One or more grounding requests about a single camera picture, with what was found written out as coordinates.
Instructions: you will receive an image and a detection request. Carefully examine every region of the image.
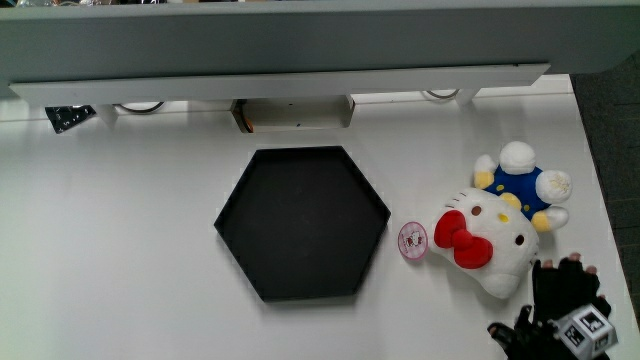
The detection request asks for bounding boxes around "person's right hand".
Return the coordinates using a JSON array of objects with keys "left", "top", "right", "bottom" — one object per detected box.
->
[{"left": 487, "top": 252, "right": 619, "bottom": 360}]

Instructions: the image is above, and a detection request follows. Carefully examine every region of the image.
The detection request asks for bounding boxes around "white hello kitty plush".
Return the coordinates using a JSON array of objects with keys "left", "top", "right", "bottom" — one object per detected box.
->
[{"left": 428, "top": 140, "right": 574, "bottom": 301}]

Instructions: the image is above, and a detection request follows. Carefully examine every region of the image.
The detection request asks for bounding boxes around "grey desk shelf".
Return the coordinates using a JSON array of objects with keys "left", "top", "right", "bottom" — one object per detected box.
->
[{"left": 0, "top": 0, "right": 640, "bottom": 108}]

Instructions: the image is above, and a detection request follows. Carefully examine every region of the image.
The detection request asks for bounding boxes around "white desk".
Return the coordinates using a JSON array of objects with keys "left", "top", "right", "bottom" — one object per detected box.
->
[{"left": 0, "top": 74, "right": 640, "bottom": 360}]

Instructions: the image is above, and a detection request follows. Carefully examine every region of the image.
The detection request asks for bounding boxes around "round pink tag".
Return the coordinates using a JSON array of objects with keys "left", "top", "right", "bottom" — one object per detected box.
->
[{"left": 397, "top": 220, "right": 430, "bottom": 262}]

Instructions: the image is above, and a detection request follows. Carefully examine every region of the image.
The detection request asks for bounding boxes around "black hexagonal tray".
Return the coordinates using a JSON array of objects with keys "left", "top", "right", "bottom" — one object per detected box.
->
[{"left": 213, "top": 145, "right": 392, "bottom": 304}]

